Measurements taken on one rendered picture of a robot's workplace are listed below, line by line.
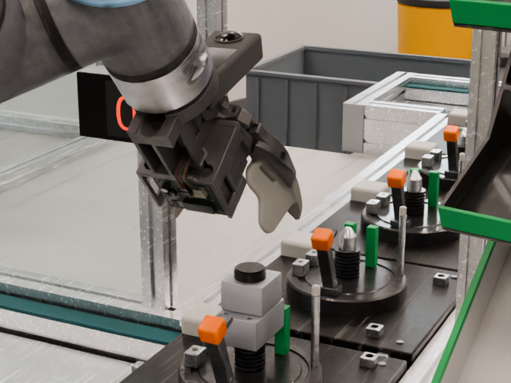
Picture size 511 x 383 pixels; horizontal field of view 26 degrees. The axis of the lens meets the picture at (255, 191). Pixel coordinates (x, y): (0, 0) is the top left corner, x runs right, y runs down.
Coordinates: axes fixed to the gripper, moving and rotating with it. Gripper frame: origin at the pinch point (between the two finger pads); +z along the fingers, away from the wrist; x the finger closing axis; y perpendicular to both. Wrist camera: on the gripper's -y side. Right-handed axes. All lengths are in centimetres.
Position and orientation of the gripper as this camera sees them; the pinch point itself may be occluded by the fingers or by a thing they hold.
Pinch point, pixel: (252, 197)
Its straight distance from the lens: 102.1
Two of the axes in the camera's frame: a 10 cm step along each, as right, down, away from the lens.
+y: -3.3, 8.3, -4.5
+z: 2.8, 5.5, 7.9
